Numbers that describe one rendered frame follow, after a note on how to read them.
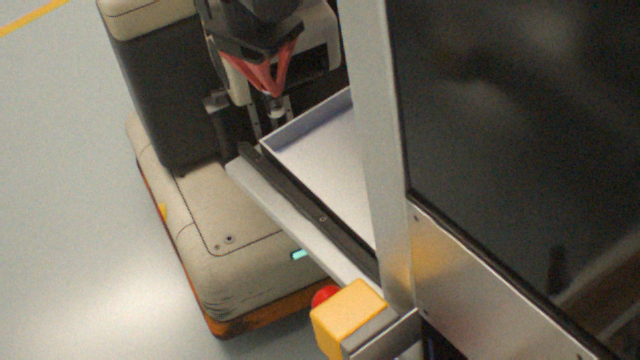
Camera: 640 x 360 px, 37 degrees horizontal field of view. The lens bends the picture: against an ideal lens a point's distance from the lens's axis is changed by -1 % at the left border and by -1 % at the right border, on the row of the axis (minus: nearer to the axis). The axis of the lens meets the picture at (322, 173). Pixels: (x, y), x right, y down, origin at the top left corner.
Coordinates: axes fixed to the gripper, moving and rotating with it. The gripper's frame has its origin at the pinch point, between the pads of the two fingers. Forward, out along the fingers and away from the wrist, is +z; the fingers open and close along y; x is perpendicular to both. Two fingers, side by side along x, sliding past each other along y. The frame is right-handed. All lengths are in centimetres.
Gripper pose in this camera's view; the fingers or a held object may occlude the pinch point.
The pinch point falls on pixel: (270, 86)
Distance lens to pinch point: 113.6
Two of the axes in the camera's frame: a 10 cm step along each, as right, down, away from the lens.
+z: 1.8, 7.2, 6.7
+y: 7.5, 3.4, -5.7
